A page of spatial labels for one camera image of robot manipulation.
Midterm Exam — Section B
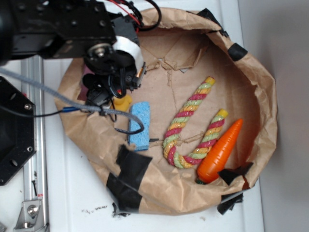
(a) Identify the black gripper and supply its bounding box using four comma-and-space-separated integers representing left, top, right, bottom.
81, 72, 140, 109

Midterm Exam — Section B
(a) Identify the yellow rubber duck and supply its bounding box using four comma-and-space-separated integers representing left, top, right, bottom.
113, 94, 132, 112

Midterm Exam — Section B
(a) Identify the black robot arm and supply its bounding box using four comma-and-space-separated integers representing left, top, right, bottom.
0, 0, 146, 106

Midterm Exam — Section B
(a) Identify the blue sponge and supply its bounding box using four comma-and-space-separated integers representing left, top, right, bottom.
128, 101, 151, 151

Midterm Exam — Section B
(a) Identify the white tray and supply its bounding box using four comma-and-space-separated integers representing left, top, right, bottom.
43, 0, 264, 232

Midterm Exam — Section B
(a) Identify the brown paper bag bin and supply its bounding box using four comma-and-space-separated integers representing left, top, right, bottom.
61, 8, 277, 215

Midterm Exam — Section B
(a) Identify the orange plastic carrot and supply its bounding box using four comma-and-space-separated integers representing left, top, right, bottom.
196, 118, 243, 184

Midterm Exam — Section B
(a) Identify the grey braided cable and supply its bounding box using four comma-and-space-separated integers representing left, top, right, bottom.
0, 67, 145, 135

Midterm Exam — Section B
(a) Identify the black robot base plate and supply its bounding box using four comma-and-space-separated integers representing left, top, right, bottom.
0, 77, 36, 186

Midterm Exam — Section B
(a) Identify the multicolour twisted rope toy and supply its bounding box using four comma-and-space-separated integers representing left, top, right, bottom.
162, 76, 228, 169

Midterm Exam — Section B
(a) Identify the aluminium extrusion rail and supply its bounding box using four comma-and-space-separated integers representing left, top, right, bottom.
21, 56, 50, 232

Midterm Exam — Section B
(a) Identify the metal corner bracket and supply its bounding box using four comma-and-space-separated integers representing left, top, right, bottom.
14, 200, 49, 232

